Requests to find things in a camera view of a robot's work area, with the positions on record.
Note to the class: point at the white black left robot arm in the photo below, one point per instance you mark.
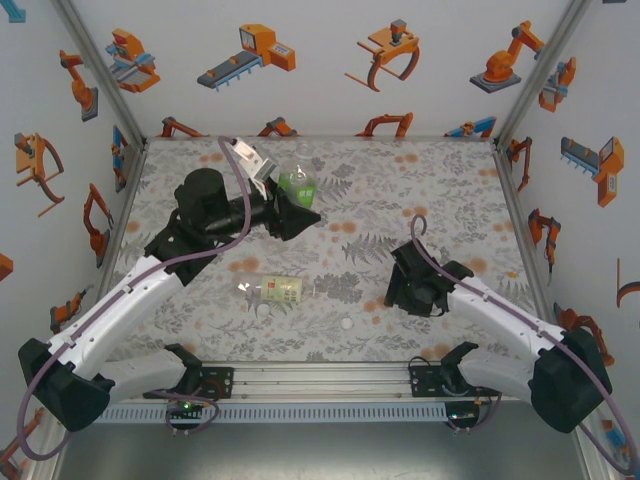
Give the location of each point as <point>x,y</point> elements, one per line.
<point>115,310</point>

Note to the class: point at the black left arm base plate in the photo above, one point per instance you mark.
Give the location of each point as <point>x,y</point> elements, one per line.
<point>225,382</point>

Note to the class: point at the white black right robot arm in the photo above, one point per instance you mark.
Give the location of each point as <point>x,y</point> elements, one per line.
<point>500,310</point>

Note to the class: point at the aluminium table back rail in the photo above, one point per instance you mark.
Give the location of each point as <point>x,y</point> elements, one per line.
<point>325,137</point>

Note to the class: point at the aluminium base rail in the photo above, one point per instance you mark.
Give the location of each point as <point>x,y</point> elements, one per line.
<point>320,382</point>

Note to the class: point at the aluminium table side rail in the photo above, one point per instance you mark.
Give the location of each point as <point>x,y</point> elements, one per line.
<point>124,210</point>
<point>507,165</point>

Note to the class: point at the aluminium corner post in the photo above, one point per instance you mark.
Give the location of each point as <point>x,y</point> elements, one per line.
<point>539,75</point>
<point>105,75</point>

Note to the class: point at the beige label plastic bottle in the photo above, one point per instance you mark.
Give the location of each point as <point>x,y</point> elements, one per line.
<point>282,289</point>

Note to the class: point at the floral patterned table cloth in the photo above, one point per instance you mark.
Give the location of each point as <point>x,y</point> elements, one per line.
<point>320,340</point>

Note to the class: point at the white bottle cap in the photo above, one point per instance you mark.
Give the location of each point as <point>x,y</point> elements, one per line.
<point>345,324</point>
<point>263,312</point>

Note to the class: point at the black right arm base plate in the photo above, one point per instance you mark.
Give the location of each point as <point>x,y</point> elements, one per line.
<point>419,385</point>

